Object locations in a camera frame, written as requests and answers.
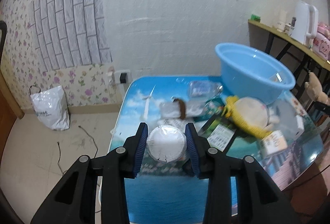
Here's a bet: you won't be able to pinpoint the white electric kettle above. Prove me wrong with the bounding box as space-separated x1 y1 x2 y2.
290 1 319 47

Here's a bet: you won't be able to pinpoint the blue plastic basin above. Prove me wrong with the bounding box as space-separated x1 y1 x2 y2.
215 42 296 104

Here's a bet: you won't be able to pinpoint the green small box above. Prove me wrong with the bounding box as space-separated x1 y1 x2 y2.
251 14 261 22

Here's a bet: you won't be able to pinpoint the wooden side table black legs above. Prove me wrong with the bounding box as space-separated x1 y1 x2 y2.
248 19 330 116

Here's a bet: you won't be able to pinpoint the pink cartoon lunch box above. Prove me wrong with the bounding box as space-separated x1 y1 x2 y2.
312 22 330 60

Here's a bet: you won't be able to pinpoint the clear plastic bottle silver cap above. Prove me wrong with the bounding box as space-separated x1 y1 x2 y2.
188 80 223 99

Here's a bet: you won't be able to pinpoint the white cylindrical cup on shelf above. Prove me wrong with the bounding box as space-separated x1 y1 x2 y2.
276 9 287 32

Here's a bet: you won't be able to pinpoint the white plastic shopping bag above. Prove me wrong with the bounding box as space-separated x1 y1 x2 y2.
30 85 70 131

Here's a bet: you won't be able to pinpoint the white label small jar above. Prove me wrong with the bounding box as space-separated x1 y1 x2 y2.
259 130 288 158

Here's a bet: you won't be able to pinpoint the scenic printed blue table cover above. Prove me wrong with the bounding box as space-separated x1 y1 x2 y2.
109 76 323 223

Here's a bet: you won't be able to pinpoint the round plush yellow mesh bag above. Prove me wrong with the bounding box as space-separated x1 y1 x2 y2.
222 96 280 140

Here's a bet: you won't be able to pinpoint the black wall plug adapter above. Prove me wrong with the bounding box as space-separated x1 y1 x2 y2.
120 73 128 84

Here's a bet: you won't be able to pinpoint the clear box brown band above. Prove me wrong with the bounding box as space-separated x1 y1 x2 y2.
159 98 205 120

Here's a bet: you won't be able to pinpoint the thin black floor wire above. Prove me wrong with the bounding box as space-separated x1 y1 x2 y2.
56 125 99 177

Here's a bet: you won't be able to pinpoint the brown plush dog toy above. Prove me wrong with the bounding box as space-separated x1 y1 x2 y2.
304 72 329 106

